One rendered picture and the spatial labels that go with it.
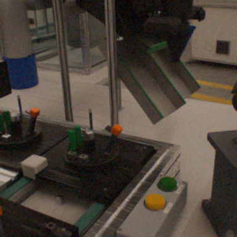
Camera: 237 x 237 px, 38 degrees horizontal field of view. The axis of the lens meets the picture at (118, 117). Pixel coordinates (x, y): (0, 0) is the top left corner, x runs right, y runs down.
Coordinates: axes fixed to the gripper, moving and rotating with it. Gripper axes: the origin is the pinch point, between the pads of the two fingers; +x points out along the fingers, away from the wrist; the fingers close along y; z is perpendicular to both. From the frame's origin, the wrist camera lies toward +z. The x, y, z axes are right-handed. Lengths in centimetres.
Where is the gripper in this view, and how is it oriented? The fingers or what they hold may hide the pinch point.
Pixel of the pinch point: (175, 45)
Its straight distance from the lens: 72.8
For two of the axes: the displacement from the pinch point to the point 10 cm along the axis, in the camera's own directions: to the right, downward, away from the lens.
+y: -4.9, 3.8, -7.9
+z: -8.7, -1.9, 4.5
